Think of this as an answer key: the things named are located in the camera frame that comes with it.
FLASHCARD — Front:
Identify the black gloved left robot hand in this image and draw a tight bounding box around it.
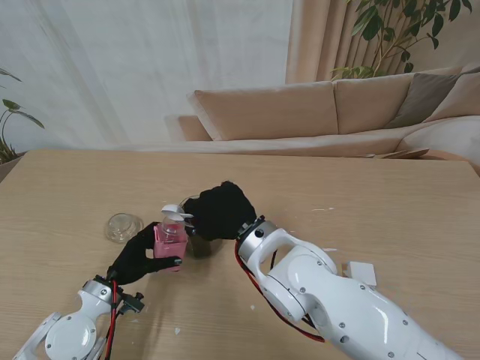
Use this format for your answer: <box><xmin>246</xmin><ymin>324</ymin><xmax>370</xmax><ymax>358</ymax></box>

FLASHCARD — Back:
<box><xmin>106</xmin><ymin>221</ymin><xmax>185</xmax><ymax>286</ymax></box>

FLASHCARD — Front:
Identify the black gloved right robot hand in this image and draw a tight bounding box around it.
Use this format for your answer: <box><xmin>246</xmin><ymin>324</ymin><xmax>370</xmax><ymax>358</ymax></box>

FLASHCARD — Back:
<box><xmin>182</xmin><ymin>180</ymin><xmax>258</xmax><ymax>243</ymax></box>

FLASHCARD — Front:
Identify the clear glass jar lid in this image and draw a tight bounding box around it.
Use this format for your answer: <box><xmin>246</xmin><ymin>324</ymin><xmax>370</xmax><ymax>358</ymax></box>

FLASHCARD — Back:
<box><xmin>103</xmin><ymin>212</ymin><xmax>145</xmax><ymax>245</ymax></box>

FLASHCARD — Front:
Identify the pink square coffee jar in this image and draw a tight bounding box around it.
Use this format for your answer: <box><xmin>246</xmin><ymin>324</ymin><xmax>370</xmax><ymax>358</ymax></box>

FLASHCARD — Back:
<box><xmin>153</xmin><ymin>219</ymin><xmax>188</xmax><ymax>264</ymax></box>

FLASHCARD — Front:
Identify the glass jar of coffee beans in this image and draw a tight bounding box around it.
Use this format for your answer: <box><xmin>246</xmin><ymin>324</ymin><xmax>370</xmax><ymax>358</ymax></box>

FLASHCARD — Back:
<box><xmin>178</xmin><ymin>194</ymin><xmax>226</xmax><ymax>260</ymax></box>

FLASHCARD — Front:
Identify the white plastic spoon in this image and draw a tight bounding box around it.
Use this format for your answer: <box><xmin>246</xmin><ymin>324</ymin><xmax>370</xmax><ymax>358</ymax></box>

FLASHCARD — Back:
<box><xmin>160</xmin><ymin>204</ymin><xmax>194</xmax><ymax>222</ymax></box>

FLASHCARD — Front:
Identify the white square jar cap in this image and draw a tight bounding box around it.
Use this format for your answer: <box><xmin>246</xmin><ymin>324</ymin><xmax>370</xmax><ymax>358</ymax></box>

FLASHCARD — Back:
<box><xmin>343</xmin><ymin>261</ymin><xmax>377</xmax><ymax>289</ymax></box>

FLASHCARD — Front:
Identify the beige sofa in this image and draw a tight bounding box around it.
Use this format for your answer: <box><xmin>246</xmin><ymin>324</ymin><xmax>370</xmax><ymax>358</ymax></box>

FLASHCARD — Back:
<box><xmin>164</xmin><ymin>65</ymin><xmax>480</xmax><ymax>170</ymax></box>

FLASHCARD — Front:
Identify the gray planter box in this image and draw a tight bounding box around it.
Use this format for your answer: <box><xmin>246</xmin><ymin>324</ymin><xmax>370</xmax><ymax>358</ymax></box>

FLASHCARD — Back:
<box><xmin>0</xmin><ymin>151</ymin><xmax>29</xmax><ymax>185</ymax></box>

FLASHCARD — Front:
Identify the white sheer curtain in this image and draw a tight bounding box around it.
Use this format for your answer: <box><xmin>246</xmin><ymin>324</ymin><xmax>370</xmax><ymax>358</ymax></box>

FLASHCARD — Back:
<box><xmin>0</xmin><ymin>0</ymin><xmax>293</xmax><ymax>151</ymax></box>

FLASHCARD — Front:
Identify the brown cardboard piece on sofa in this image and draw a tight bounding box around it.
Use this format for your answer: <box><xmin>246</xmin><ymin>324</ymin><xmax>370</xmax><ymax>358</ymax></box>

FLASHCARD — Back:
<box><xmin>361</xmin><ymin>148</ymin><xmax>431</xmax><ymax>161</ymax></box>

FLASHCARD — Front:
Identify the broad leaf green plant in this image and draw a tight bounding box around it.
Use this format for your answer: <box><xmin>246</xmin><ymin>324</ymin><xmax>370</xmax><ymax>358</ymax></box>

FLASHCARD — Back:
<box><xmin>0</xmin><ymin>67</ymin><xmax>46</xmax><ymax>166</ymax></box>

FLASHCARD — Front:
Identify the beige pleated curtain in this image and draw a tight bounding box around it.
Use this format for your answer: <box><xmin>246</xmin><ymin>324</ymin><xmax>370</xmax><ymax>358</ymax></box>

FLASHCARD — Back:
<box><xmin>285</xmin><ymin>0</ymin><xmax>480</xmax><ymax>84</ymax></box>

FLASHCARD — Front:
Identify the gray sofa cushion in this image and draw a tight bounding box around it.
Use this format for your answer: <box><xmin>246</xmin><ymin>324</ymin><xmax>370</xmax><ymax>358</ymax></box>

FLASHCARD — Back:
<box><xmin>385</xmin><ymin>71</ymin><xmax>464</xmax><ymax>129</ymax></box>

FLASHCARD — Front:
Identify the white sofa cushion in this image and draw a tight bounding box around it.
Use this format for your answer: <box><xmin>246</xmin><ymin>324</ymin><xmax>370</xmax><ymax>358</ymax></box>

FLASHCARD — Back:
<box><xmin>400</xmin><ymin>115</ymin><xmax>480</xmax><ymax>170</ymax></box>

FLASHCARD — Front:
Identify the tall leafy green plant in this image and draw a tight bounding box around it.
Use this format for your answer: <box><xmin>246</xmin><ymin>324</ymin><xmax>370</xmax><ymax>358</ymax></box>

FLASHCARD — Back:
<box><xmin>331</xmin><ymin>0</ymin><xmax>473</xmax><ymax>80</ymax></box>

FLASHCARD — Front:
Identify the red left arm cable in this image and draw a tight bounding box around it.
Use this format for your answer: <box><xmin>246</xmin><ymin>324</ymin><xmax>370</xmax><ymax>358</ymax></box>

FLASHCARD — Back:
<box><xmin>103</xmin><ymin>280</ymin><xmax>122</xmax><ymax>360</ymax></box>

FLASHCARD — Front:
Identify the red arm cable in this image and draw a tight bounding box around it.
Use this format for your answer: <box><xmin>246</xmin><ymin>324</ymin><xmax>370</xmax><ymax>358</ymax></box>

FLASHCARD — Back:
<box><xmin>103</xmin><ymin>280</ymin><xmax>122</xmax><ymax>360</ymax></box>
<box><xmin>235</xmin><ymin>241</ymin><xmax>326</xmax><ymax>343</ymax></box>

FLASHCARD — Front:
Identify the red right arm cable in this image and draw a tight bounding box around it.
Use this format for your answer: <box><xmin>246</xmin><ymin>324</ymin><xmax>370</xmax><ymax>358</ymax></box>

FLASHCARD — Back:
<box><xmin>235</xmin><ymin>241</ymin><xmax>326</xmax><ymax>343</ymax></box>

